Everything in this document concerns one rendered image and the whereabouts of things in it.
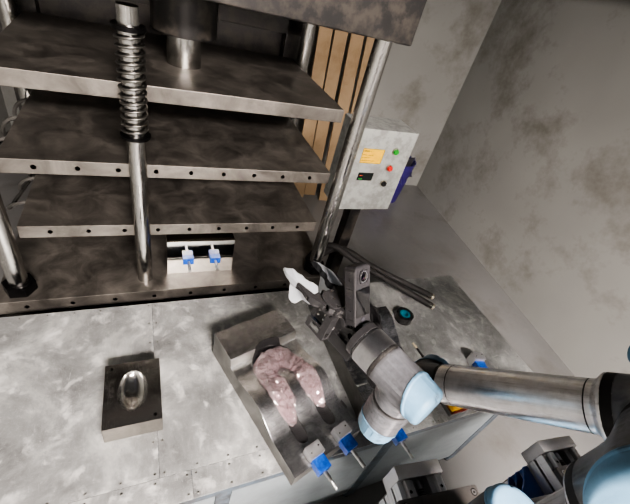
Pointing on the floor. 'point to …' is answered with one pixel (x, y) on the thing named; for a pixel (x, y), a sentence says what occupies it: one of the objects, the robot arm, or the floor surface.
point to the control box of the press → (370, 173)
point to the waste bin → (404, 177)
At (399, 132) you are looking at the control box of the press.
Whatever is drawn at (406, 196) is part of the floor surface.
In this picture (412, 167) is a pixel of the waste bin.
